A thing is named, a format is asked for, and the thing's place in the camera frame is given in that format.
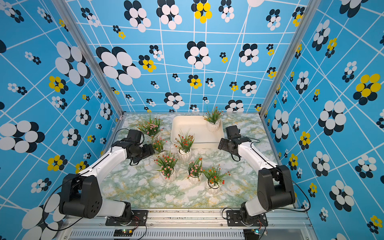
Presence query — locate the orange flower pot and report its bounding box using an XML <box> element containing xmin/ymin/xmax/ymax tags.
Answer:
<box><xmin>204</xmin><ymin>107</ymin><xmax>223</xmax><ymax>132</ymax></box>

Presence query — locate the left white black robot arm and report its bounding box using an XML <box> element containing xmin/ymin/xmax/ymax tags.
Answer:
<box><xmin>59</xmin><ymin>141</ymin><xmax>155</xmax><ymax>223</ymax></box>

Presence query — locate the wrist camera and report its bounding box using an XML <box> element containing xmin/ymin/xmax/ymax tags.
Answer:
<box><xmin>127</xmin><ymin>129</ymin><xmax>144</xmax><ymax>146</ymax></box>
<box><xmin>226</xmin><ymin>125</ymin><xmax>241</xmax><ymax>140</ymax></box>

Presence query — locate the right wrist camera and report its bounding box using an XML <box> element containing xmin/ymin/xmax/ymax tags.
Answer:
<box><xmin>226</xmin><ymin>125</ymin><xmax>241</xmax><ymax>140</ymax></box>

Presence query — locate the cream plastic storage box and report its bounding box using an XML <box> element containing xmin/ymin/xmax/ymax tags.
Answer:
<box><xmin>171</xmin><ymin>116</ymin><xmax>225</xmax><ymax>149</ymax></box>

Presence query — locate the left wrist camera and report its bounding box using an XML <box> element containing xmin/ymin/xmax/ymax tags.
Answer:
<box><xmin>127</xmin><ymin>129</ymin><xmax>144</xmax><ymax>146</ymax></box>

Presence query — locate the red flower pot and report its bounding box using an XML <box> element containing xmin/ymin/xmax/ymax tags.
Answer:
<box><xmin>203</xmin><ymin>164</ymin><xmax>231</xmax><ymax>195</ymax></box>
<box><xmin>175</xmin><ymin>131</ymin><xmax>195</xmax><ymax>162</ymax></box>

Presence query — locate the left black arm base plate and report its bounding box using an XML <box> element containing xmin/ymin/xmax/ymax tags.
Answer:
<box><xmin>105</xmin><ymin>210</ymin><xmax>149</xmax><ymax>227</ymax></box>

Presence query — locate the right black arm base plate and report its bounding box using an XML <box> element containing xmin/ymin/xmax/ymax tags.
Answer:
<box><xmin>225</xmin><ymin>210</ymin><xmax>269</xmax><ymax>228</ymax></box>

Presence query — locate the left green circuit board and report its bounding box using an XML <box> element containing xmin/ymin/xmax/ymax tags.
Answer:
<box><xmin>114</xmin><ymin>229</ymin><xmax>134</xmax><ymax>237</ymax></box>

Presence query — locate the small pink flower pot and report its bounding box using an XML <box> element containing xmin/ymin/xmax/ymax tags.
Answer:
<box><xmin>152</xmin><ymin>137</ymin><xmax>167</xmax><ymax>155</ymax></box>

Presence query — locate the aluminium front rail frame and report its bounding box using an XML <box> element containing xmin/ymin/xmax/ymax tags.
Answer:
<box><xmin>57</xmin><ymin>209</ymin><xmax>317</xmax><ymax>240</ymax></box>

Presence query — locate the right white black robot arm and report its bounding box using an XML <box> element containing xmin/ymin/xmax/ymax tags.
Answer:
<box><xmin>218</xmin><ymin>137</ymin><xmax>295</xmax><ymax>225</ymax></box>

